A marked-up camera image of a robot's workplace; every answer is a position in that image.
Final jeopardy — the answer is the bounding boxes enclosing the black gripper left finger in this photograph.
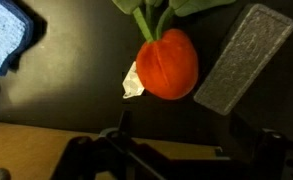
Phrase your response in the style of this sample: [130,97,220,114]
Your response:
[118,111,132,139]

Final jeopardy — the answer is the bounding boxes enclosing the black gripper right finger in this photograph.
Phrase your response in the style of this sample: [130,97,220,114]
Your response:
[229,113,269,157]

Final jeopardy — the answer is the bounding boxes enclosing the red orange plush ball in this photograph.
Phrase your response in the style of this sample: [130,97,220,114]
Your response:
[136,29,199,100]

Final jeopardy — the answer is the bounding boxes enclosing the green plush leaf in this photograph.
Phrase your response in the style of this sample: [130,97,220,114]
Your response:
[111,0,236,43]

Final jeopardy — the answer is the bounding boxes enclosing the large cardboard box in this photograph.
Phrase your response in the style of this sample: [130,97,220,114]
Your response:
[0,120,220,180]

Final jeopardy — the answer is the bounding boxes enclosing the black rectangular block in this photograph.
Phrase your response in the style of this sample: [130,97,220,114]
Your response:
[194,3,293,115]

